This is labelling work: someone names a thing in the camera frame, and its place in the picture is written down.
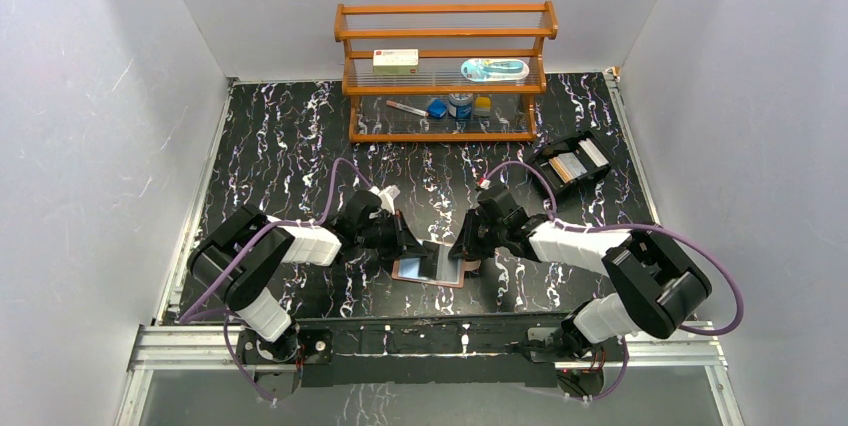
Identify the red white marker pen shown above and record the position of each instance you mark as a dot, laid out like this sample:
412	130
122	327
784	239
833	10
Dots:
407	108

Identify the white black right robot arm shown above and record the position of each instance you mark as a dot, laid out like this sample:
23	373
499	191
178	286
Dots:
657	285

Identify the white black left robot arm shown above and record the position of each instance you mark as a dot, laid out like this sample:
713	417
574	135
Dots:
238	259

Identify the small blue box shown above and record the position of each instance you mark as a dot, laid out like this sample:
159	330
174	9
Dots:
436	109

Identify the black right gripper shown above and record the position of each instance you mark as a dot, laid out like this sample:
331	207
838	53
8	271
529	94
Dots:
466	245

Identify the wooden three-tier shelf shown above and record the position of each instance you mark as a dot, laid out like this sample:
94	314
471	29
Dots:
446	35

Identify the white cards stack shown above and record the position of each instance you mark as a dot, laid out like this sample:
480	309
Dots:
593	152

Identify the blue toothbrush blister pack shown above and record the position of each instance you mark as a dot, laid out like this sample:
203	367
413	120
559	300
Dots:
494	69

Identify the black card tray box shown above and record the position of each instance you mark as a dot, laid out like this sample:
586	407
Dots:
568	149

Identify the blue white round tin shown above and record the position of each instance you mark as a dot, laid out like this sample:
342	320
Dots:
460	105

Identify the gold cards stack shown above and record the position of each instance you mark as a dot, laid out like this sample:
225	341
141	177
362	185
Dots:
561	169

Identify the white red medicine box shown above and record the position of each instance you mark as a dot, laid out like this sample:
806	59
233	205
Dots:
395	61

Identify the small yellow box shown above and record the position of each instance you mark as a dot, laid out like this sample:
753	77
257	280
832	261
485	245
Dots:
482	107

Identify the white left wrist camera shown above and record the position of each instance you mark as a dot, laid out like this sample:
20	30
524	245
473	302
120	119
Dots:
387	196

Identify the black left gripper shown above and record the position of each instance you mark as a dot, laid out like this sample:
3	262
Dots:
403	236

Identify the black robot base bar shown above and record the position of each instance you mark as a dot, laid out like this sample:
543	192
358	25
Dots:
458	349

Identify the brown leather card holder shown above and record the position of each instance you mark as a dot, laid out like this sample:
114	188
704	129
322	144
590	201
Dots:
428	267

